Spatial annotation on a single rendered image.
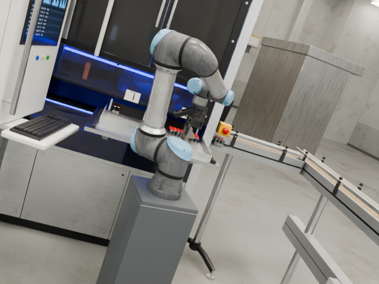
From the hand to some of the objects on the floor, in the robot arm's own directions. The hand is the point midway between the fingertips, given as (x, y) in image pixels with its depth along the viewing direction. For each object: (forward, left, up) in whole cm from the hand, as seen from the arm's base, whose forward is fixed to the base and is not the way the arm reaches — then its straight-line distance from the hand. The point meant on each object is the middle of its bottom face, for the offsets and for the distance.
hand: (181, 138), depth 201 cm
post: (+28, -27, -94) cm, 101 cm away
